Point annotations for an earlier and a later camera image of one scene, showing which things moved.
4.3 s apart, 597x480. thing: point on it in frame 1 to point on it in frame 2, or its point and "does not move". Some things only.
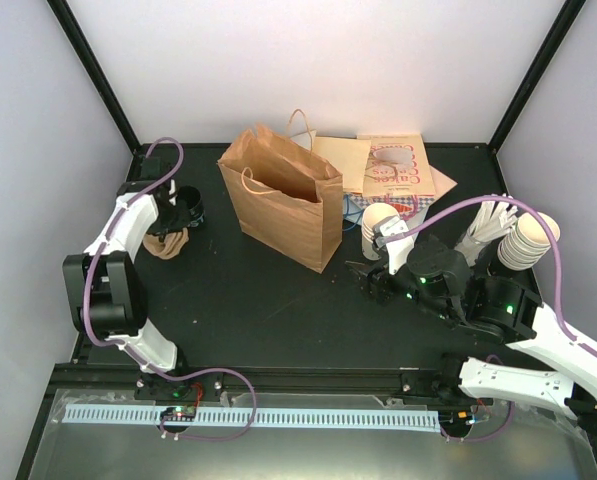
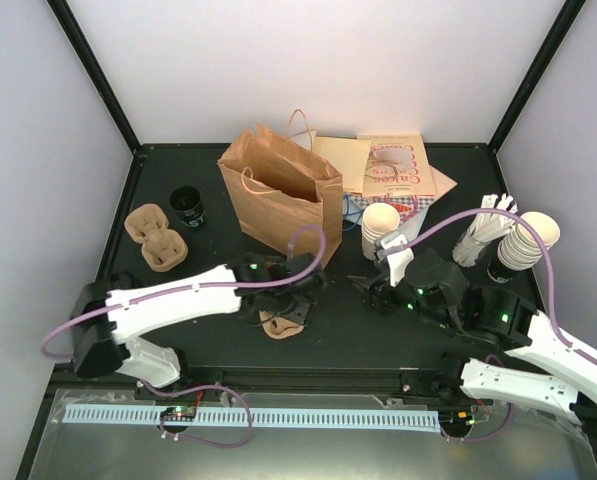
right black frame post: x=543 y=59 does not move
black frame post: x=65 y=16 does not move
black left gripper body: x=170 y=220 to x=294 y=311
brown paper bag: x=288 y=197 does not move
